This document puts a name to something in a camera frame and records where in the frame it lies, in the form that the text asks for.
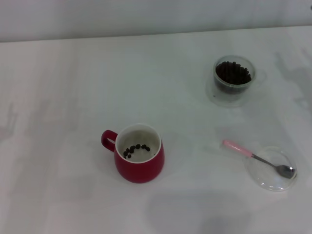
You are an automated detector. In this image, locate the small coffee bean cluster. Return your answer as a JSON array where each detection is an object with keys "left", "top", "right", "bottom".
[{"left": 123, "top": 143, "right": 151, "bottom": 158}]

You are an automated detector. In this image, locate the red ceramic mug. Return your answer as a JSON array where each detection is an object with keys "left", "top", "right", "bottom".
[{"left": 101, "top": 123, "right": 165, "bottom": 184}]

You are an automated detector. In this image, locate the pink handled metal spoon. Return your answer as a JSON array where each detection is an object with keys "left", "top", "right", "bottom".
[{"left": 222, "top": 139, "right": 295, "bottom": 179}]

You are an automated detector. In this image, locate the clear glass saucer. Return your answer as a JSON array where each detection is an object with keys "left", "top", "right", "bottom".
[{"left": 244, "top": 145, "right": 298, "bottom": 192}]

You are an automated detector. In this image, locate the clear glass cup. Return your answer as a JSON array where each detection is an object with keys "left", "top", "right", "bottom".
[{"left": 206, "top": 55, "right": 268, "bottom": 108}]

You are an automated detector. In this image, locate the coffee beans pile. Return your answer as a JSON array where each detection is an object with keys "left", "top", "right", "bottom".
[{"left": 215, "top": 61, "right": 252, "bottom": 96}]

